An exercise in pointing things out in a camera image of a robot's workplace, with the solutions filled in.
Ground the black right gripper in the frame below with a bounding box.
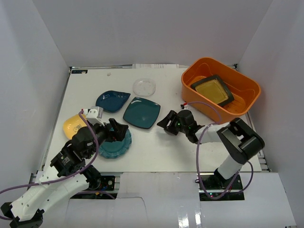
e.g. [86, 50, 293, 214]
[157, 111, 188, 136]

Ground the light teal scalloped plate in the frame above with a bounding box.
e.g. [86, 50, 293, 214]
[99, 130, 132, 159]

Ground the yellow panda dish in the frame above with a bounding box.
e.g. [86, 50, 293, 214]
[63, 114, 86, 140]

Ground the black yellow square plate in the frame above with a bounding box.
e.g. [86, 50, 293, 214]
[190, 75, 234, 107]

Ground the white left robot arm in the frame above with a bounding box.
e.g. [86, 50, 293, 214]
[0, 118, 128, 228]

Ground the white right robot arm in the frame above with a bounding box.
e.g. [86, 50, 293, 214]
[157, 110, 265, 190]

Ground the orange plastic bin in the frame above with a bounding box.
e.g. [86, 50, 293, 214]
[181, 57, 261, 123]

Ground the dark teal square plate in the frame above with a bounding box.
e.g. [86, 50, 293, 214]
[123, 97, 161, 129]

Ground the dark teal leaf plate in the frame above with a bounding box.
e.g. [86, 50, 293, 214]
[95, 90, 131, 113]

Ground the clear glass plate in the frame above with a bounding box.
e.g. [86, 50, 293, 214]
[133, 78, 156, 96]

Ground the black label sticker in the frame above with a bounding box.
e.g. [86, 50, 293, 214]
[71, 69, 88, 74]

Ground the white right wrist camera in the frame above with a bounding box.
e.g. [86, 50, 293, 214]
[180, 103, 190, 110]

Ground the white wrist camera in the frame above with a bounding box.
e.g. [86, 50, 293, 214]
[180, 103, 190, 110]
[82, 106, 104, 126]

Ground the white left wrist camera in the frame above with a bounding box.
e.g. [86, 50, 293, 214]
[82, 106, 104, 126]

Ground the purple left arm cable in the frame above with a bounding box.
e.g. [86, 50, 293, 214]
[0, 111, 117, 220]

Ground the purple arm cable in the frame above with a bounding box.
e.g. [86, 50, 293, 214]
[180, 101, 254, 200]
[0, 111, 117, 220]

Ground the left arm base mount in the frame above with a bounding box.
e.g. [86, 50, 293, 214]
[71, 165, 117, 200]

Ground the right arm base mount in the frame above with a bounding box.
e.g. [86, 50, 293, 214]
[195, 174, 245, 202]

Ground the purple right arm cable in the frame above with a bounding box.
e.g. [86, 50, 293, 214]
[180, 101, 254, 200]

